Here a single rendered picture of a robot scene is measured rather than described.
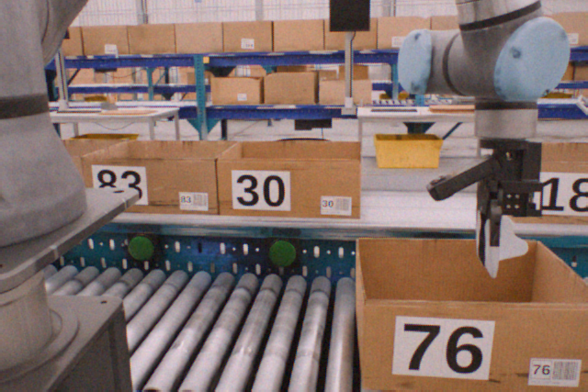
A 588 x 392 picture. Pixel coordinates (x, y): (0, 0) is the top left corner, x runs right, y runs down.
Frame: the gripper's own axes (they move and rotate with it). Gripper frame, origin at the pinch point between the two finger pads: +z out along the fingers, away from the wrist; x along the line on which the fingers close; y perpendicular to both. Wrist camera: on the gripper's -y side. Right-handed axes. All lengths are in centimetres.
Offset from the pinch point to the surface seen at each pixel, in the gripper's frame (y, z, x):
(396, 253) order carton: -12.0, 6.9, 28.1
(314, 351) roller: -28.6, 22.6, 11.8
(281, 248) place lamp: -40, 11, 43
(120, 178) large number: -87, -6, 49
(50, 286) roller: -100, 21, 34
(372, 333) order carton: -17.6, 12.6, -0.7
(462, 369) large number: -2.6, 18.6, 0.6
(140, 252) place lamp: -79, 13, 44
